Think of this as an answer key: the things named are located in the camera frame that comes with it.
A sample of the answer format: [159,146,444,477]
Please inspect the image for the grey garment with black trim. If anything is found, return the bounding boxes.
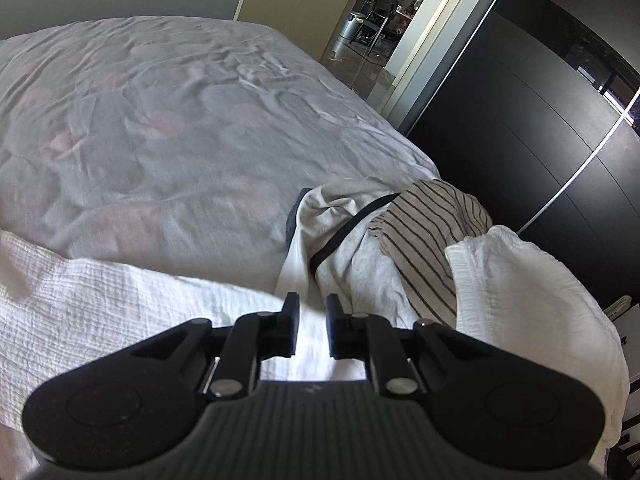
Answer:
[275,176,426,328]

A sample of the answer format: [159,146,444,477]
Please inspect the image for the white door frame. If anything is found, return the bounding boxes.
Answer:
[382,0,520,131]

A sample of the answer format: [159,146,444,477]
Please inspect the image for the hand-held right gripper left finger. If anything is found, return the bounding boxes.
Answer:
[129,292,301,402]

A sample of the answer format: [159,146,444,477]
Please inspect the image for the grey trash can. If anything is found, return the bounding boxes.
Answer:
[339,12,364,42]

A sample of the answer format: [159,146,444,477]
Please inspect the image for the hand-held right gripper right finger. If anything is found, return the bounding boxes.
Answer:
[326,293,506,401]

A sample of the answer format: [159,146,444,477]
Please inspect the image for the bed with pink dotted sheet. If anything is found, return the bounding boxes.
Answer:
[0,16,441,296]

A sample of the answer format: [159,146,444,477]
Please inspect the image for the dark chair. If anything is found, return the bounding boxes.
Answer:
[357,0,397,45]

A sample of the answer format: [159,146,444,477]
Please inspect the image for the black wardrobe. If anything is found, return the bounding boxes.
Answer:
[405,0,640,311]

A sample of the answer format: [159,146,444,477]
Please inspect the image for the beige black striped garment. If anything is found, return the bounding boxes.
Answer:
[369,179,496,328]

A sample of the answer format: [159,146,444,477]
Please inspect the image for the white crinkled cloth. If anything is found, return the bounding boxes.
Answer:
[0,230,361,433]
[444,225,631,463]

